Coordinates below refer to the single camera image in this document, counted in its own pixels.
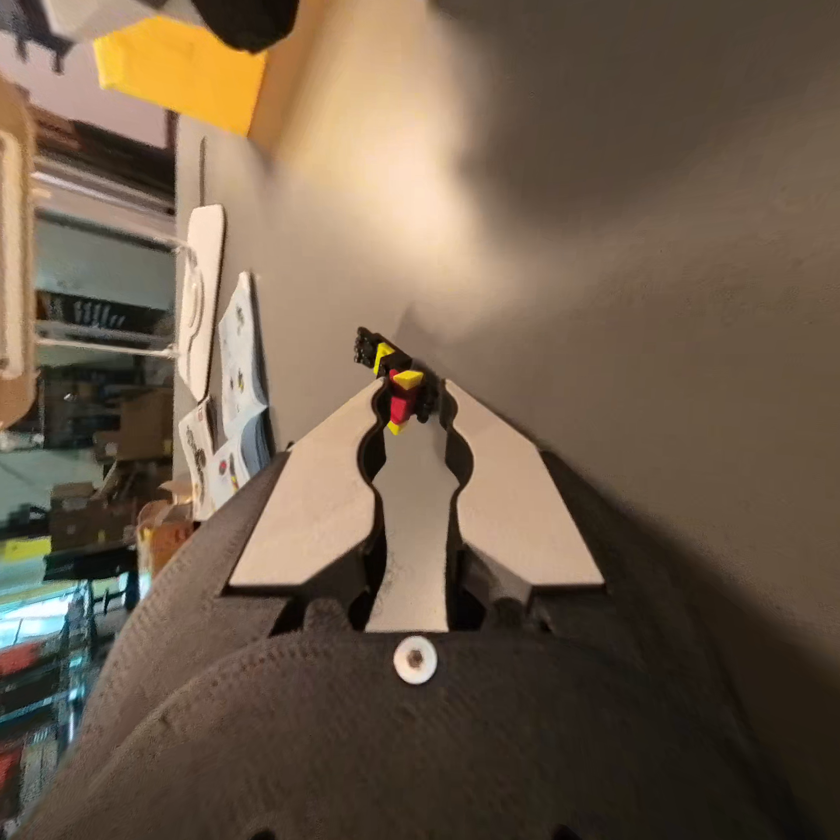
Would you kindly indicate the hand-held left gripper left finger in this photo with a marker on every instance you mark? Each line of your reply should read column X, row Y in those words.
column 302, row 518

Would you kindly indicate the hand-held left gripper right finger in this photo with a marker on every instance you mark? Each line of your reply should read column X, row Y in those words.
column 525, row 518

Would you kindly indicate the black red yellow lego assembly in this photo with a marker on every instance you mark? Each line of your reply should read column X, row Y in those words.
column 400, row 400

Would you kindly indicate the lego instruction booklet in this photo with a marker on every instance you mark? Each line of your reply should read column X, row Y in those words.
column 243, row 354

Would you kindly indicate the yellow plastic bin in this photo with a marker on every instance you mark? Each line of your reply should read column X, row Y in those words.
column 184, row 72

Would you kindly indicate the printed paper leaflet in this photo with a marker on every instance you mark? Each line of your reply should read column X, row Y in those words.
column 197, row 459

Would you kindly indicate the orange cardboard box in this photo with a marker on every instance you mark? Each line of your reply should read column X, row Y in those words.
column 164, row 531

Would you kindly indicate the black tape strip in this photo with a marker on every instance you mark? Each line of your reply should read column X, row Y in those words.
column 203, row 170

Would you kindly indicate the white rounded board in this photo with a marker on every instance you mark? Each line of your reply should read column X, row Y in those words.
column 203, row 295

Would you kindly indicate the yellow box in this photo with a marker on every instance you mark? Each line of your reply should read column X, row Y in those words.
column 23, row 550

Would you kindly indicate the plywood panel with slot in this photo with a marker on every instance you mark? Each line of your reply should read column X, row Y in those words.
column 16, row 262

